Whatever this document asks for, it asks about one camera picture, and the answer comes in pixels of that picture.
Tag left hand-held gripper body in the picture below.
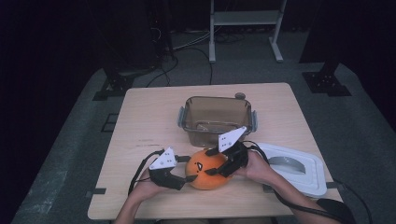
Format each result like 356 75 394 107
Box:
148 147 187 191

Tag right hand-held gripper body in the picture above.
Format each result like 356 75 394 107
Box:
218 125 249 178

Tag orange plush toy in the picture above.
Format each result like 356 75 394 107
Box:
185 148 234 191

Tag brown translucent storage box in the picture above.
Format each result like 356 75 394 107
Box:
177 95 259 148

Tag white box lid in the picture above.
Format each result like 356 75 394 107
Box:
256 142 328 199

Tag person's right hand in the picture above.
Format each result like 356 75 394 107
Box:
234 152 278 185

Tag person's left hand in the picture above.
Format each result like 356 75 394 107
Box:
130 178 166 203

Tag black tape rectangle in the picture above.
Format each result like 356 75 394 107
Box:
101 113 120 133

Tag black tape strip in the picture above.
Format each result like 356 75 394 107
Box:
85 188 106 199
326 181 347 190

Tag black stand base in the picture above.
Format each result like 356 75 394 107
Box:
92 71 135 102
302 62 353 97

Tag black round seat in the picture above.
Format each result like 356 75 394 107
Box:
316 198 359 224

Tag white metal stand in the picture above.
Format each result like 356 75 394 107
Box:
208 0 288 64

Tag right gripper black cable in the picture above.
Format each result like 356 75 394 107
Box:
242 140 340 224

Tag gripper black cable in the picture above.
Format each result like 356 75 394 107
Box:
128 149 165 196
242 140 340 224

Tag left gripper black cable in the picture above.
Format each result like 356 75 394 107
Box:
128 149 165 196

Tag black floor cable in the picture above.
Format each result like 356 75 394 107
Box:
146 46 214 88

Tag white floor cables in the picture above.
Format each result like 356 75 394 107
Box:
172 29 213 51

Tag thin black cable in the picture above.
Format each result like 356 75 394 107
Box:
332 178 375 224

